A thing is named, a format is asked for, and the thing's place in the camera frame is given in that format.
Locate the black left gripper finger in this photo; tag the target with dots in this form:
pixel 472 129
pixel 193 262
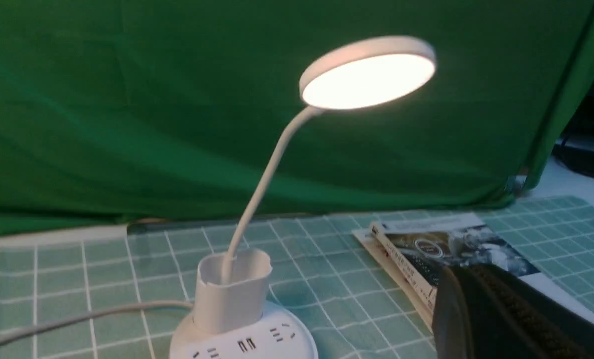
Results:
pixel 483 312

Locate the white desk lamp with sockets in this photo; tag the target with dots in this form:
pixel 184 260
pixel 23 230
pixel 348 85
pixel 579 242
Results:
pixel 231 317

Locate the top book autonomous driving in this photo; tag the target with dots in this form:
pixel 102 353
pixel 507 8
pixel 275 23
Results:
pixel 421 248

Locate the metal binder clip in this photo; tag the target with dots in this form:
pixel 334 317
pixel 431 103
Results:
pixel 515 184

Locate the middle white book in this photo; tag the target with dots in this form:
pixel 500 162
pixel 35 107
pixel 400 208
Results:
pixel 381 256

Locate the green checkered tablecloth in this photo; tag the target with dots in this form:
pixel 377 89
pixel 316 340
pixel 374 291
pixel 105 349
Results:
pixel 321 273

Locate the green backdrop cloth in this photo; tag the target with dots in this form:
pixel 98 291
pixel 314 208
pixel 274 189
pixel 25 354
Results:
pixel 114 111

